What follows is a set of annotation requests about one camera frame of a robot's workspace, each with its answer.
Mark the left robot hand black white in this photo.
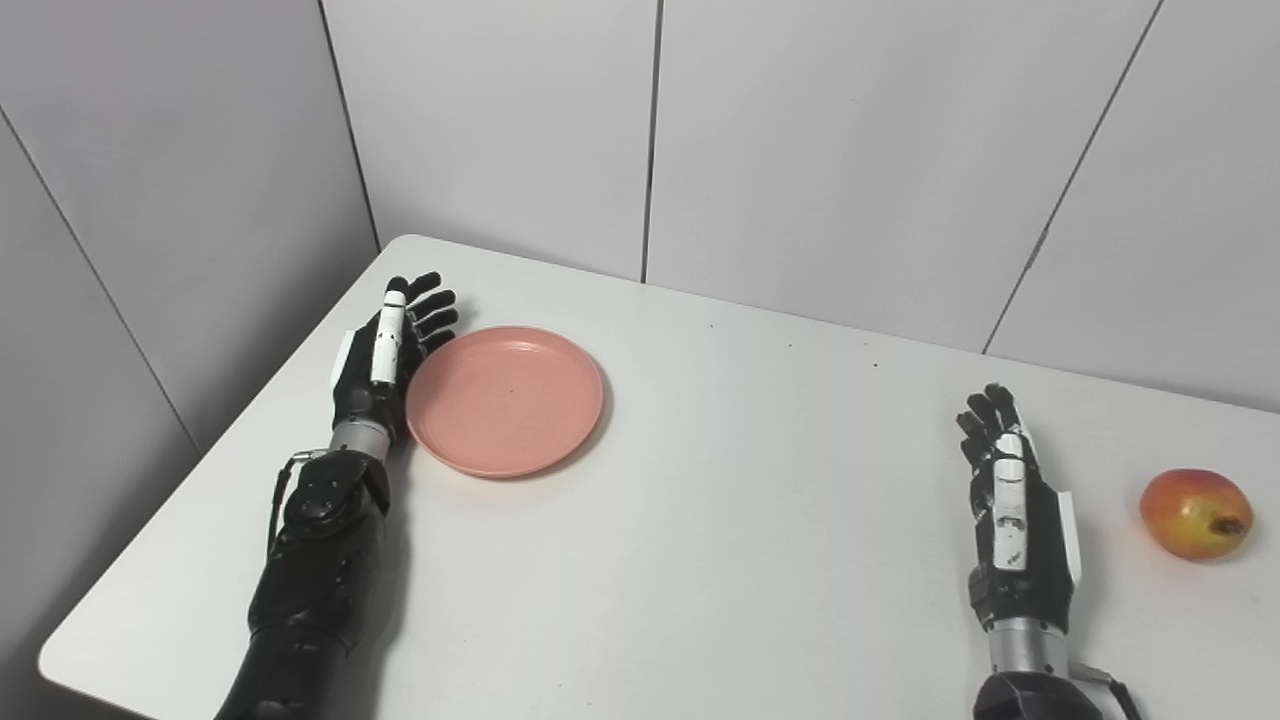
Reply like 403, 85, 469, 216
331, 271, 461, 432

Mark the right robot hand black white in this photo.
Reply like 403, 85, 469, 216
955, 384, 1084, 634

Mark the pink round plate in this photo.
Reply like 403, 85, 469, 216
405, 326, 606, 480

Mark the red yellow apple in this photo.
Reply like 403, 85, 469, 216
1140, 469, 1256, 562

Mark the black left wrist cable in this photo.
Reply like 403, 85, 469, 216
265, 449, 332, 557

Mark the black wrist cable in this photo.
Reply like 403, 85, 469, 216
1074, 659, 1144, 720
265, 449, 332, 557

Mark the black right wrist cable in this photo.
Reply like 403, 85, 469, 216
1074, 659, 1144, 720

